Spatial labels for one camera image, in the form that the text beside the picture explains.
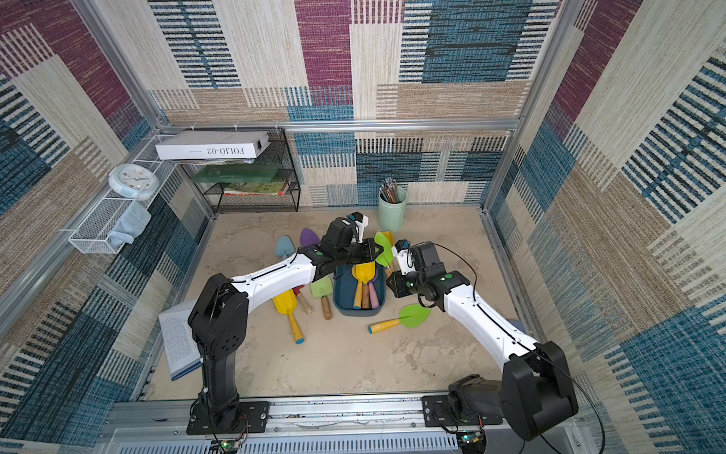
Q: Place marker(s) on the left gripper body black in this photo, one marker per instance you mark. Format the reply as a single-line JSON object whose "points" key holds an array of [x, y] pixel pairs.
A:
{"points": [[355, 253]]}

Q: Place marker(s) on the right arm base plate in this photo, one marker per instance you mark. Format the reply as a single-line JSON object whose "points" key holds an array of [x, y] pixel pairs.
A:
{"points": [[445, 411]]}

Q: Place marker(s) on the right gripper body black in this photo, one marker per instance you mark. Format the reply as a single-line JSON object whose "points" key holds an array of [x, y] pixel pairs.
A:
{"points": [[398, 284]]}

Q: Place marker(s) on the black wire shelf rack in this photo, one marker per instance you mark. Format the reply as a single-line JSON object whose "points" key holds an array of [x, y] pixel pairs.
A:
{"points": [[277, 153]]}

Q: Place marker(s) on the white round clock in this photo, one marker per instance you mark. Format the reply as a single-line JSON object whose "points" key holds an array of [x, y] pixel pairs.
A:
{"points": [[134, 182]]}

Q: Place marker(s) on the green book on shelf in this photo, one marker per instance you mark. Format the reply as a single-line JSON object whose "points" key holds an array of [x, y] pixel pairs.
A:
{"points": [[242, 173]]}

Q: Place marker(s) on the green trowel yellow handle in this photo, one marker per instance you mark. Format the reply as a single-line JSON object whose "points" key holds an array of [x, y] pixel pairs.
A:
{"points": [[410, 316]]}

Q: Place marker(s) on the purple trowel pink handle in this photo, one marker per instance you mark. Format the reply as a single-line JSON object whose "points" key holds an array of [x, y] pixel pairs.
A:
{"points": [[374, 302], [308, 238]]}

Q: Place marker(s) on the colored pencils bundle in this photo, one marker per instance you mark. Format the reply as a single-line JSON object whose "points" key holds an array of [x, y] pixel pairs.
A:
{"points": [[389, 191]]}

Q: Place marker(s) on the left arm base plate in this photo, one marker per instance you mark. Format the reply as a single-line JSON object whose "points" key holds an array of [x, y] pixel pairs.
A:
{"points": [[242, 417]]}

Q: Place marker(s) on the light blue cloth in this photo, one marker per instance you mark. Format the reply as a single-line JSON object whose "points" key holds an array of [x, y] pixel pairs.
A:
{"points": [[130, 225]]}

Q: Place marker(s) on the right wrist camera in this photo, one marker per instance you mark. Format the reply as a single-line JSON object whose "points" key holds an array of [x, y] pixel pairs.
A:
{"points": [[403, 261]]}

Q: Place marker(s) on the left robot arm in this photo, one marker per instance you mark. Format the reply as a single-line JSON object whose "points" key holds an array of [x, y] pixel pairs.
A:
{"points": [[219, 318]]}

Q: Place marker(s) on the green trowel wooden handle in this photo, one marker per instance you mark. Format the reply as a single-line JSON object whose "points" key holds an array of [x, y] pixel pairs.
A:
{"points": [[322, 289], [385, 257]]}

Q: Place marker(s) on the light blue trowel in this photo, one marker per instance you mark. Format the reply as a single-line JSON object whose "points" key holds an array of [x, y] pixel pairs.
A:
{"points": [[284, 247]]}

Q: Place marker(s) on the white wire basket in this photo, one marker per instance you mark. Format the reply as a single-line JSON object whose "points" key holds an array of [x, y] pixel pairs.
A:
{"points": [[91, 236]]}

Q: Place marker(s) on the colourful book on shelf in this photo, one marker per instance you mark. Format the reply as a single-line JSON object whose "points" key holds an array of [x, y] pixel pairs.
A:
{"points": [[256, 189]]}

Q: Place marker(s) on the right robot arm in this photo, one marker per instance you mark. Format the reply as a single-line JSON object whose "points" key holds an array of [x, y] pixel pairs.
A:
{"points": [[536, 391]]}

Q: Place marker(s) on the red shovel wooden handle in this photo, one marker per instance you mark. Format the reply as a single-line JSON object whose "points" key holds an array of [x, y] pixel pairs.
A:
{"points": [[302, 301]]}

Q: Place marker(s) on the open white book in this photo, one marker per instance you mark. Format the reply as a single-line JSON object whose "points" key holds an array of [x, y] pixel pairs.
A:
{"points": [[182, 351]]}

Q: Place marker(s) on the mint green pencil cup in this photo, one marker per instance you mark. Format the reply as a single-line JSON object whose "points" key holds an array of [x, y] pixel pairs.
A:
{"points": [[391, 215]]}

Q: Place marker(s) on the white folio box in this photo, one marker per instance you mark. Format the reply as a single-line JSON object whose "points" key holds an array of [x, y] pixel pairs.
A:
{"points": [[207, 145]]}

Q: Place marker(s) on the yellow shovel wooden handle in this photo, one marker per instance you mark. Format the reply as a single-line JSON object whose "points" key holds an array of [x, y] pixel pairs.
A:
{"points": [[365, 299]]}

